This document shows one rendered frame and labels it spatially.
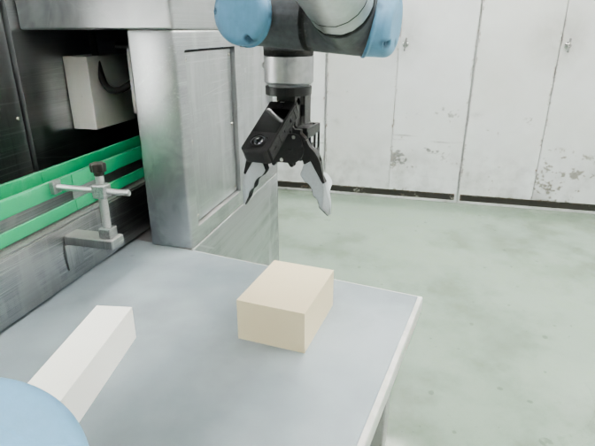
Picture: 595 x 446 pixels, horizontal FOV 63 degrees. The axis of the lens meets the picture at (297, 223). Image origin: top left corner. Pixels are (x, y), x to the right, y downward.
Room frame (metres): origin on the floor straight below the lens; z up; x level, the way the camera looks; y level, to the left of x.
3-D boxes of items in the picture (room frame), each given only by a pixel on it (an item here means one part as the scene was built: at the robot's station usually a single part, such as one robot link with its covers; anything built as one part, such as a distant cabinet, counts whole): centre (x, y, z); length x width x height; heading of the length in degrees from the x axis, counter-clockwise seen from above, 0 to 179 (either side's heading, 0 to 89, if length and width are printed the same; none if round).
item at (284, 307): (0.75, 0.02, 0.79); 0.16 x 0.12 x 0.07; 159
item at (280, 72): (0.77, 0.02, 1.18); 0.08 x 0.08 x 0.05
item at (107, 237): (0.89, 0.40, 0.90); 0.17 x 0.05 x 0.22; 75
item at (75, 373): (0.58, 0.32, 0.78); 0.24 x 0.06 x 0.06; 175
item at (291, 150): (0.78, 0.01, 1.10); 0.09 x 0.08 x 0.12; 158
